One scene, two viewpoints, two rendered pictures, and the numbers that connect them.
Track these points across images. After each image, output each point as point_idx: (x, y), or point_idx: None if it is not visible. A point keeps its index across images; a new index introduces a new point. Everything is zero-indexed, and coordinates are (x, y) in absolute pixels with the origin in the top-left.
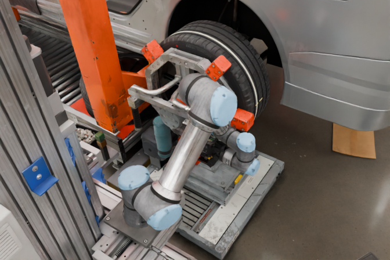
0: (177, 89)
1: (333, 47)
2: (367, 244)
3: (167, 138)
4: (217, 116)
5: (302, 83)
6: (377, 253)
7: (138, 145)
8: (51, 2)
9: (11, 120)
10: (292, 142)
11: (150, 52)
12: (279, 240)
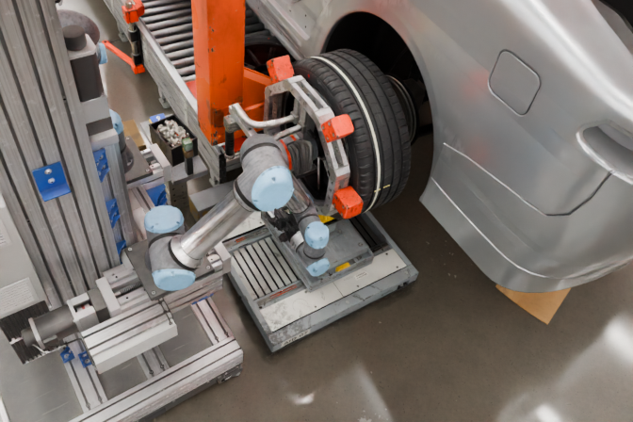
0: (281, 132)
1: (491, 164)
2: (460, 421)
3: None
4: (257, 199)
5: (447, 188)
6: None
7: None
8: None
9: (31, 118)
10: (449, 251)
11: (274, 70)
12: (354, 364)
